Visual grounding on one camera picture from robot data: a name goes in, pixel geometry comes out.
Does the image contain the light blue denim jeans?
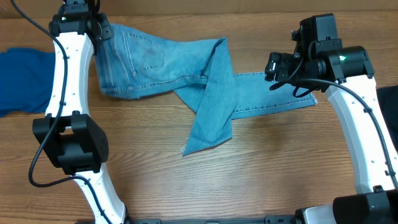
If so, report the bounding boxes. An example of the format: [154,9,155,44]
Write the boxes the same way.
[95,24,317,155]

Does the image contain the dark navy garment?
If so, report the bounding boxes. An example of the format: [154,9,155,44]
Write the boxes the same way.
[376,85,398,150]

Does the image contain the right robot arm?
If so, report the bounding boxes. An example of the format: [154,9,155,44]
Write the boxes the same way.
[265,14,397,224]

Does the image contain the dark blue t-shirt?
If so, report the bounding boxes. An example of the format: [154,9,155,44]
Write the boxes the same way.
[1,48,55,117]

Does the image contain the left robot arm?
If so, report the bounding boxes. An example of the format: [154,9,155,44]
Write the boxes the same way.
[32,0,130,223]

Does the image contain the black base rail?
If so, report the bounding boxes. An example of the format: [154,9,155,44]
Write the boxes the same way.
[125,215,294,224]

